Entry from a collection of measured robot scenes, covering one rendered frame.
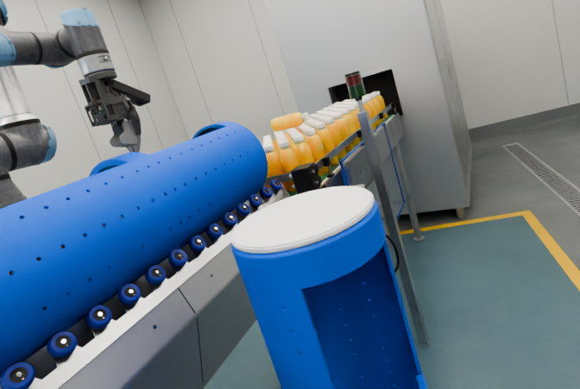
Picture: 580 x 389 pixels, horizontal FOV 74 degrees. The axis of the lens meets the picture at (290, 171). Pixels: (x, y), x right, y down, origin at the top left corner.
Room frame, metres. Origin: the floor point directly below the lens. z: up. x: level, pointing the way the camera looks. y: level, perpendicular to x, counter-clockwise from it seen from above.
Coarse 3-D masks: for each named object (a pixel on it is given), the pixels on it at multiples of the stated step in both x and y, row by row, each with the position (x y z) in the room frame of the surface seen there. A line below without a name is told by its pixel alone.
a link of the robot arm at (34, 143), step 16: (0, 0) 1.23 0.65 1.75; (0, 16) 1.23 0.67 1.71; (0, 80) 1.17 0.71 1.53; (16, 80) 1.21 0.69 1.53; (0, 96) 1.16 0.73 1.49; (16, 96) 1.19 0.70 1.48; (0, 112) 1.16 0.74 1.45; (16, 112) 1.17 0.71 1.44; (0, 128) 1.15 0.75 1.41; (16, 128) 1.15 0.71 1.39; (32, 128) 1.18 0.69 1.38; (48, 128) 1.23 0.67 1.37; (16, 144) 1.13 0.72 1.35; (32, 144) 1.16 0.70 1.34; (48, 144) 1.20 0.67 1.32; (32, 160) 1.16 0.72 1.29; (48, 160) 1.23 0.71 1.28
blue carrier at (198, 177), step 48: (192, 144) 1.06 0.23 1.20; (240, 144) 1.18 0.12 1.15; (48, 192) 0.72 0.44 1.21; (96, 192) 0.76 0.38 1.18; (144, 192) 0.83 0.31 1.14; (192, 192) 0.93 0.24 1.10; (240, 192) 1.12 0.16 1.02; (0, 240) 0.59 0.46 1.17; (48, 240) 0.63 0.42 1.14; (96, 240) 0.69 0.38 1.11; (144, 240) 0.78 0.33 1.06; (0, 288) 0.55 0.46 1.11; (48, 288) 0.60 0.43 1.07; (96, 288) 0.68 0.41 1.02; (0, 336) 0.53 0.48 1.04; (48, 336) 0.61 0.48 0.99
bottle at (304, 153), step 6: (300, 144) 1.45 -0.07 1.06; (306, 144) 1.45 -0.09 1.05; (294, 150) 1.46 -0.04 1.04; (300, 150) 1.44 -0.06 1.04; (306, 150) 1.44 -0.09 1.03; (300, 156) 1.44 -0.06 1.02; (306, 156) 1.44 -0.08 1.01; (312, 156) 1.46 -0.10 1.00; (300, 162) 1.44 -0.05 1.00; (306, 162) 1.44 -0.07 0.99
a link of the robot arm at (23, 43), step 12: (0, 36) 0.89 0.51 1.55; (12, 36) 0.92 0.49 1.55; (24, 36) 0.94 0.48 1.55; (36, 36) 0.96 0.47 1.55; (0, 48) 0.88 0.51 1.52; (12, 48) 0.90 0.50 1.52; (24, 48) 0.93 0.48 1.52; (36, 48) 0.95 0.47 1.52; (0, 60) 0.89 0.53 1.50; (12, 60) 0.91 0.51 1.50; (24, 60) 0.94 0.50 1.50; (36, 60) 0.96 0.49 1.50
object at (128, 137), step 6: (126, 126) 0.98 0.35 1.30; (132, 126) 0.99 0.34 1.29; (126, 132) 0.98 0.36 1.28; (132, 132) 0.99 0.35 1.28; (120, 138) 0.96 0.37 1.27; (126, 138) 0.97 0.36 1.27; (132, 138) 0.99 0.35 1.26; (138, 138) 0.99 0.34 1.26; (126, 144) 0.97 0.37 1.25; (132, 144) 0.98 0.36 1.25; (138, 144) 1.00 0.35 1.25; (138, 150) 1.00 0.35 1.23
